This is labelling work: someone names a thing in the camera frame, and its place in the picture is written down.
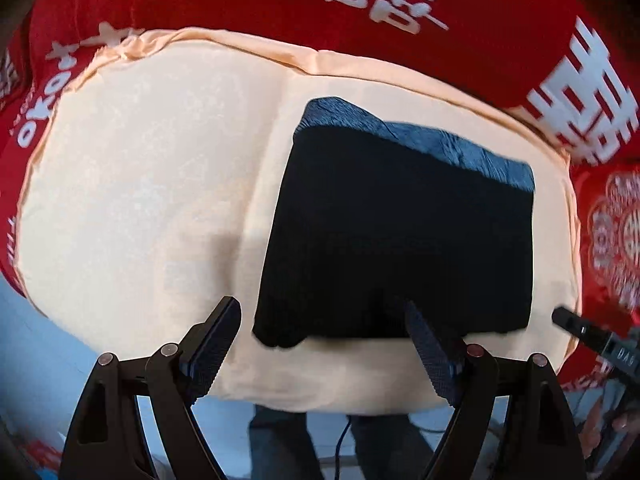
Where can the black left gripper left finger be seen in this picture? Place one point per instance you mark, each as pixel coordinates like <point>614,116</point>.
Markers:
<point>106,439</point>

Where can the peach cushion cover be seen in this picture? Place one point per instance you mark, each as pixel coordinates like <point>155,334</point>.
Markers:
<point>152,191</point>

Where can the person's legs in jeans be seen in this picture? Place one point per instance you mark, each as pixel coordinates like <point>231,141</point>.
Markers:
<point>386,447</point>

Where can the black pants with grey trim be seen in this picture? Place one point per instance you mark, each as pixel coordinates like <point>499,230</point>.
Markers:
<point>374,215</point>

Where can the person's right hand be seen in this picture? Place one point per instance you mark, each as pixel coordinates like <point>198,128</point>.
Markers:
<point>590,435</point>

